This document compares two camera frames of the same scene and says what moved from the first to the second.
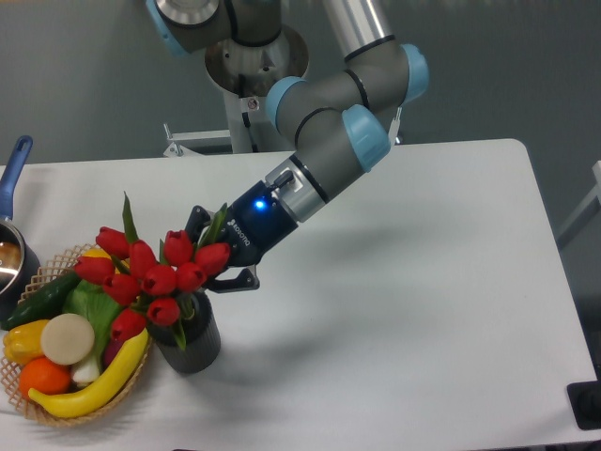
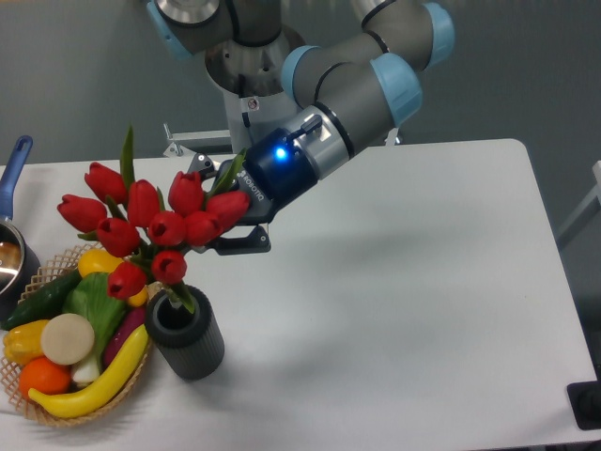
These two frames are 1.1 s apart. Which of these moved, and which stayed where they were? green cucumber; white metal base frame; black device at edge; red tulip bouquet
Moved: red tulip bouquet
Stayed: green cucumber; black device at edge; white metal base frame
